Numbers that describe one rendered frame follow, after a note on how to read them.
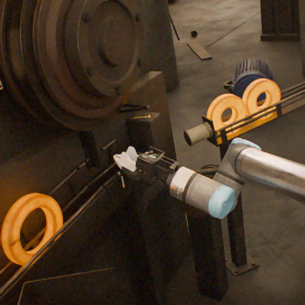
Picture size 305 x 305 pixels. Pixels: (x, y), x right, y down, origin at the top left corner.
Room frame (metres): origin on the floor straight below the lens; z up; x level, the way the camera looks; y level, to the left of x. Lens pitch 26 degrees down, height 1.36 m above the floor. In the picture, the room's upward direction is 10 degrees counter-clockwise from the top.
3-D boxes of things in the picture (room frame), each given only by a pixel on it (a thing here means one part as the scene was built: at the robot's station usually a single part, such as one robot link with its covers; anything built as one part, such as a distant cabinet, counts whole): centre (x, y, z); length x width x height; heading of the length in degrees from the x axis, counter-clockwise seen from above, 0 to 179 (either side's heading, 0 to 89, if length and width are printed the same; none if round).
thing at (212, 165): (1.41, -0.16, 0.27); 0.22 x 0.13 x 0.53; 144
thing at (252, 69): (3.29, -0.86, 0.17); 0.57 x 0.31 x 0.34; 164
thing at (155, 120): (1.42, 0.01, 0.68); 0.11 x 0.08 x 0.24; 54
